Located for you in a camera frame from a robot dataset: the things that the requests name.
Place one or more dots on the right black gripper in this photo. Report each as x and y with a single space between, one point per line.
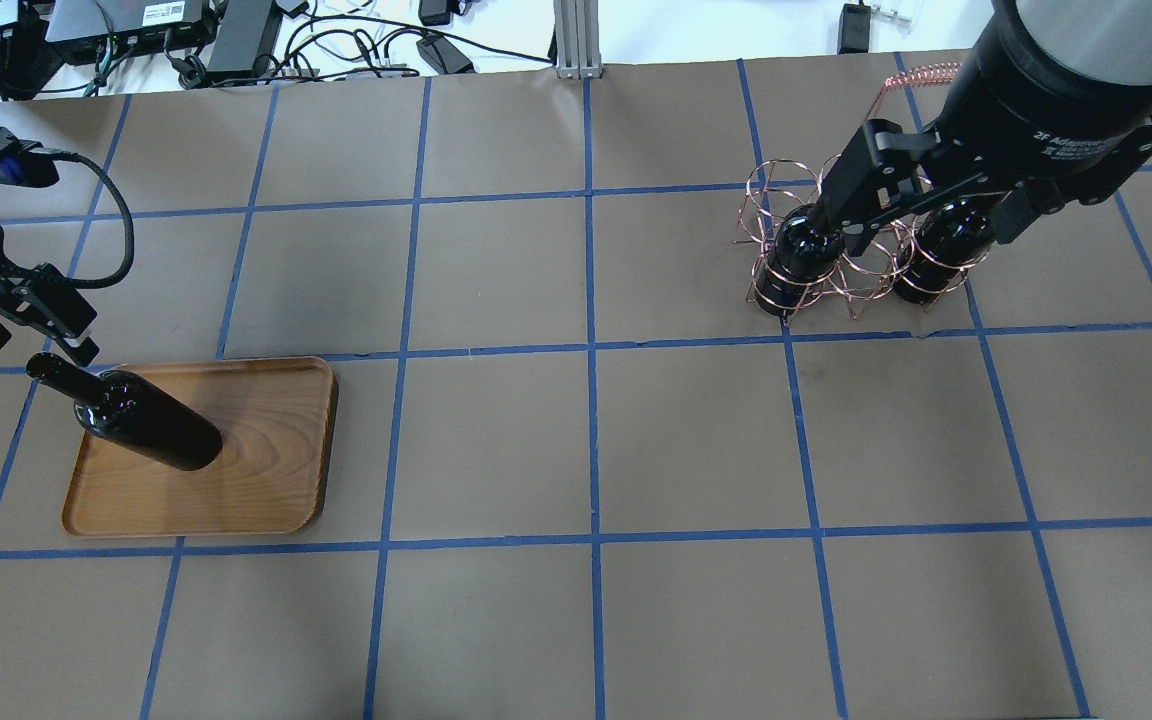
1046 115

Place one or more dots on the dark wine bottle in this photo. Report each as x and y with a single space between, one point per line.
125 409
946 245
794 273

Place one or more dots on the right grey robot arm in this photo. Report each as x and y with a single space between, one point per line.
1118 31

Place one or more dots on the wooden tray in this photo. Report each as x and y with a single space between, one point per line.
276 417

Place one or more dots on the black power brick right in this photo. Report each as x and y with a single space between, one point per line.
853 28

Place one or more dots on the black electronics boxes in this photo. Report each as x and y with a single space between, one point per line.
75 47

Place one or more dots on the black power adapter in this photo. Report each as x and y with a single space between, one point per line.
443 56

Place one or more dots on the copper wire bottle basket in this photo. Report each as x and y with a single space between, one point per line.
854 227

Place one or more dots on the aluminium frame post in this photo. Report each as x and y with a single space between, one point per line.
577 39

